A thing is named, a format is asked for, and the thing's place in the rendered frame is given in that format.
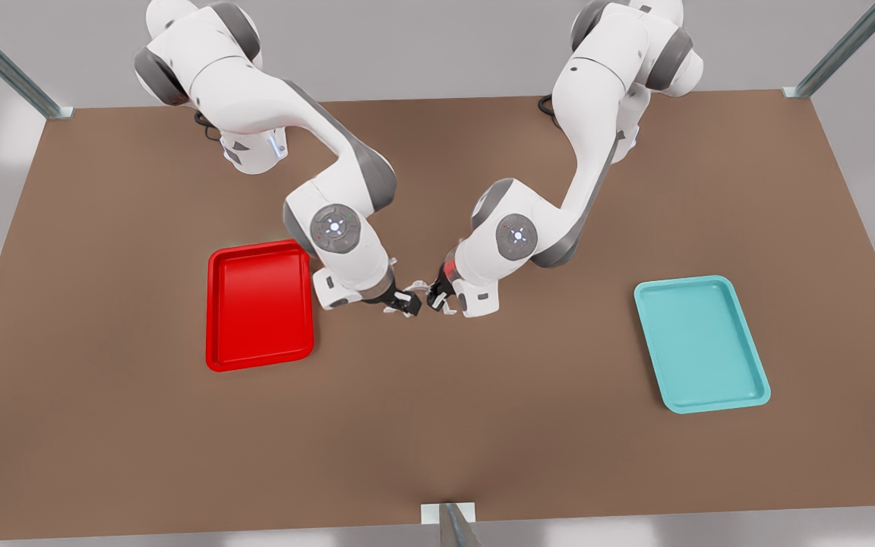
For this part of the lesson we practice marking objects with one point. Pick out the pale grey drainage pipe clamp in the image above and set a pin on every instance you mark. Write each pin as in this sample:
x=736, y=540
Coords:
x=418, y=286

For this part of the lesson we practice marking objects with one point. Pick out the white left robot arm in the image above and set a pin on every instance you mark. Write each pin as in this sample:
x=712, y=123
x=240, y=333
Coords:
x=597, y=99

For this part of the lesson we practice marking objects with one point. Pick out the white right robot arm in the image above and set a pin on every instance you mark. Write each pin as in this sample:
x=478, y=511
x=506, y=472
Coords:
x=255, y=91

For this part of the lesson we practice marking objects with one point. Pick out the red rectangular tray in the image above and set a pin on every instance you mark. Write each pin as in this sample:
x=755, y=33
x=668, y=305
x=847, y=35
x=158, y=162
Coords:
x=259, y=308

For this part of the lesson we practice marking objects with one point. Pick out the teal rectangular tray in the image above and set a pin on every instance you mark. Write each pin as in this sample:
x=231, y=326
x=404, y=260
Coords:
x=702, y=346

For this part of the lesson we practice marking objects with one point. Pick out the silver frame post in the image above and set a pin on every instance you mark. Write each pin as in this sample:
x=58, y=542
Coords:
x=453, y=526
x=844, y=49
x=4, y=68

